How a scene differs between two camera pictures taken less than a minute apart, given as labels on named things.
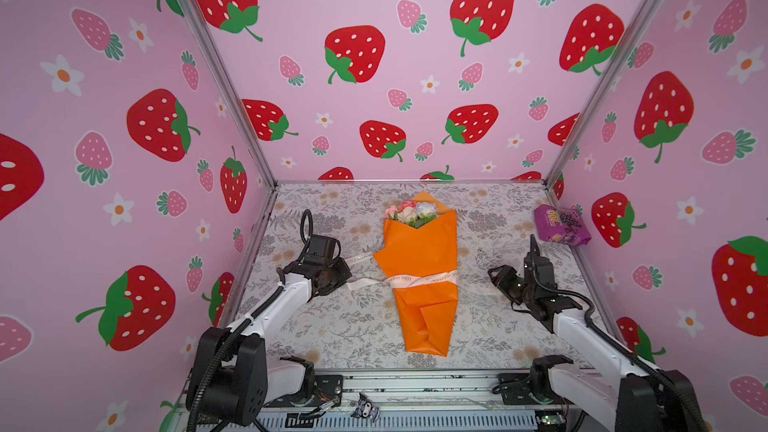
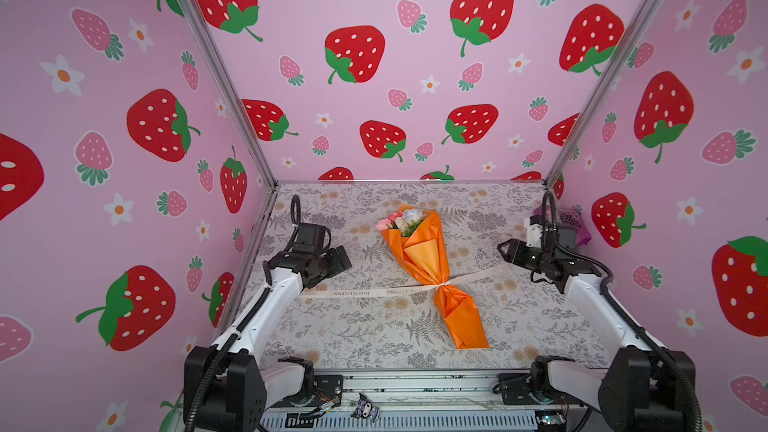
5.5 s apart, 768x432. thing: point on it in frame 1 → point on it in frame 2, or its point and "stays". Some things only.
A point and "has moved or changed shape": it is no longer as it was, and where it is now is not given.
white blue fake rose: [425, 208] → [413, 215]
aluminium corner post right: [650, 2] stays
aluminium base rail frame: [510, 399] stays
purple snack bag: [562, 226] stays
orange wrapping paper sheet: [429, 313] has moved or changed shape
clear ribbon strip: [404, 281] has moved or changed shape
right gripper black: [501, 277] → [513, 250]
